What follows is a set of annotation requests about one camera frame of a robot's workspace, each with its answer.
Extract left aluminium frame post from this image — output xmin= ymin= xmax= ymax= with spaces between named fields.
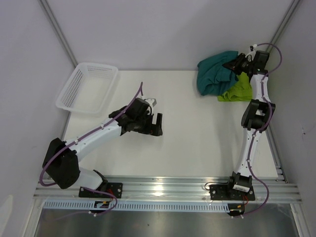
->
xmin=38 ymin=0 xmax=78 ymax=68

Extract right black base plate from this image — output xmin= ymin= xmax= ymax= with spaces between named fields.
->
xmin=204 ymin=182 xmax=255 ymax=201

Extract aluminium frame post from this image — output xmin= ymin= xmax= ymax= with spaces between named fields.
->
xmin=270 ymin=0 xmax=304 ymax=45
xmin=38 ymin=0 xmax=78 ymax=68

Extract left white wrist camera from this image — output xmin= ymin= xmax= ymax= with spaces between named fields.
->
xmin=145 ymin=98 xmax=157 ymax=107

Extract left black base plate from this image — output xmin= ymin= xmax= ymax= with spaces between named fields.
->
xmin=79 ymin=182 xmax=123 ymax=198

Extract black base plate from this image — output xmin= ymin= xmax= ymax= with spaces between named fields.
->
xmin=79 ymin=182 xmax=123 ymax=198
xmin=204 ymin=182 xmax=255 ymax=201

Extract white slotted cable duct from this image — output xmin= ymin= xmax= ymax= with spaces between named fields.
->
xmin=43 ymin=199 xmax=233 ymax=213

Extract lime green shorts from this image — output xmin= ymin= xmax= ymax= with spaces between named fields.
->
xmin=217 ymin=73 xmax=252 ymax=102

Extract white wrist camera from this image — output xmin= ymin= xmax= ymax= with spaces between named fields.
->
xmin=246 ymin=44 xmax=258 ymax=57
xmin=145 ymin=98 xmax=157 ymax=107

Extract right aluminium frame post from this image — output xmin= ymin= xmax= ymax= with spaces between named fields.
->
xmin=270 ymin=0 xmax=304 ymax=45

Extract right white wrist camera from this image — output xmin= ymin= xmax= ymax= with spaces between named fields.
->
xmin=246 ymin=44 xmax=258 ymax=57

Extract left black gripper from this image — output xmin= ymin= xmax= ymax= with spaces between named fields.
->
xmin=134 ymin=112 xmax=162 ymax=137

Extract teal green shorts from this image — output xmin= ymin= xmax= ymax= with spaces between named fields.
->
xmin=197 ymin=50 xmax=238 ymax=96

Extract white plastic basket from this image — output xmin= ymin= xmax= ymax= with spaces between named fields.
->
xmin=55 ymin=62 xmax=119 ymax=116

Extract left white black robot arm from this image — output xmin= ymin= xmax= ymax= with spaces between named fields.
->
xmin=42 ymin=98 xmax=162 ymax=198

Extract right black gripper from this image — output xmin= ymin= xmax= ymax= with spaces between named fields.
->
xmin=222 ymin=53 xmax=254 ymax=76

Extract aluminium mounting rail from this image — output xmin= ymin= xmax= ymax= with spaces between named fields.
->
xmin=33 ymin=176 xmax=302 ymax=203

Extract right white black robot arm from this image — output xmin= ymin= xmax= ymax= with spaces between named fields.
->
xmin=223 ymin=50 xmax=276 ymax=199

